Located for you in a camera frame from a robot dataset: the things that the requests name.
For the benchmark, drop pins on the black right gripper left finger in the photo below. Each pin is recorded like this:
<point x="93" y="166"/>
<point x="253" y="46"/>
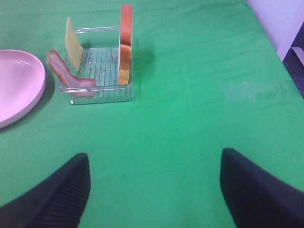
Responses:
<point x="58" y="201"/>

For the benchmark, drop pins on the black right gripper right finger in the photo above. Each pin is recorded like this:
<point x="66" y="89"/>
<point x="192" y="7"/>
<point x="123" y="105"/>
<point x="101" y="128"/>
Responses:
<point x="255" y="198"/>

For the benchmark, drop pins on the bacon strip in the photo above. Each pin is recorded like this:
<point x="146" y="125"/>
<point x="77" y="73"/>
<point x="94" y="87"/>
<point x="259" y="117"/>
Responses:
<point x="63" y="73"/>

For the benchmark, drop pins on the yellow cheese slice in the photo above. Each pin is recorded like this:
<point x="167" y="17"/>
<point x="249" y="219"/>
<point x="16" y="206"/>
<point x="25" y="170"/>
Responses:
<point x="73" y="47"/>

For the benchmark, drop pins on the pink round plate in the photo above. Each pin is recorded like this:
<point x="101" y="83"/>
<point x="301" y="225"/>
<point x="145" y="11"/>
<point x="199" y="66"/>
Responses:
<point x="22" y="84"/>

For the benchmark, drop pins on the green tablecloth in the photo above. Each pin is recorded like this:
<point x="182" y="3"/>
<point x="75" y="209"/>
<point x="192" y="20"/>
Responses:
<point x="206" y="77"/>

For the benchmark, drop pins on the right toast bread slice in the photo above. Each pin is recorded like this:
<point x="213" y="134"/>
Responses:
<point x="125" y="44"/>

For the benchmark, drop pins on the clear right plastic container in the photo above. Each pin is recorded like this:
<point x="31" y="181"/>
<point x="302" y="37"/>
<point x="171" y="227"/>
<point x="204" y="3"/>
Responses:
<point x="100" y="61"/>

